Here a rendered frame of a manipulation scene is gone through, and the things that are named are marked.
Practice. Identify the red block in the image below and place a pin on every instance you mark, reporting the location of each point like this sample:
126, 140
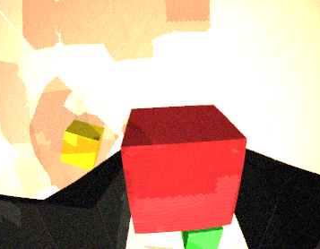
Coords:
183, 166

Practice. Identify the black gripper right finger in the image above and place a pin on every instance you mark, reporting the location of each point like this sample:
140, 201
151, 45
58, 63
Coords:
278, 205

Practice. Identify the yellow cube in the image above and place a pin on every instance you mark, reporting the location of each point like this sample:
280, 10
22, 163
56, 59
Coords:
81, 144

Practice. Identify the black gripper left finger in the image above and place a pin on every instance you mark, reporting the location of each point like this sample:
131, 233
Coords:
91, 213

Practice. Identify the green block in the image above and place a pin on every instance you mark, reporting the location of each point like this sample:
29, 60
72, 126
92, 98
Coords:
208, 238

